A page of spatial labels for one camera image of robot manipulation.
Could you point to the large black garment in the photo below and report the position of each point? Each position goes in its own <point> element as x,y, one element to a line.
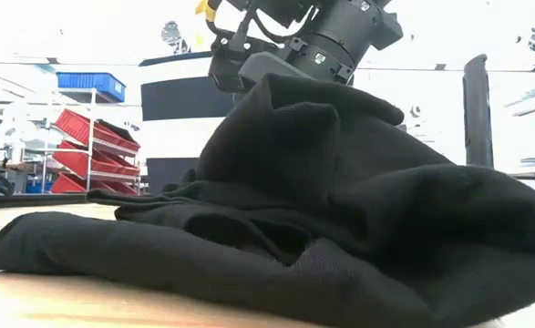
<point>317,205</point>

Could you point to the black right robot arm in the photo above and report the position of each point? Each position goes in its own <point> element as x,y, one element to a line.
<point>340,27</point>

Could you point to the navy white striped fabric bin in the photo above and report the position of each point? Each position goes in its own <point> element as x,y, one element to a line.
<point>180,98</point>

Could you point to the blue plastic crate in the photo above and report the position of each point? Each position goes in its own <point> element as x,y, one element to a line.
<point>89,86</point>

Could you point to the red plastic shelf bin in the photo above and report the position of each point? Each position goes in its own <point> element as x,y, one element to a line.
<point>80,159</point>
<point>85,127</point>
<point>66,184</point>

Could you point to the metal shelf rack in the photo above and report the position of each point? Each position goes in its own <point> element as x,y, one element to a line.
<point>89,150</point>

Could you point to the wooden bench metal legs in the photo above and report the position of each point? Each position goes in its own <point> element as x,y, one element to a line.
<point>3,166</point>

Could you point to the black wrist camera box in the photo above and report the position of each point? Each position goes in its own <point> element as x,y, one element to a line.
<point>226,68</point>

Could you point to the black upright post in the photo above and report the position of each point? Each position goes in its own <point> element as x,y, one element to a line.
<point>476,114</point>

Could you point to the black metal table frame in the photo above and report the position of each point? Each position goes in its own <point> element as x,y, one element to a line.
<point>30,200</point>

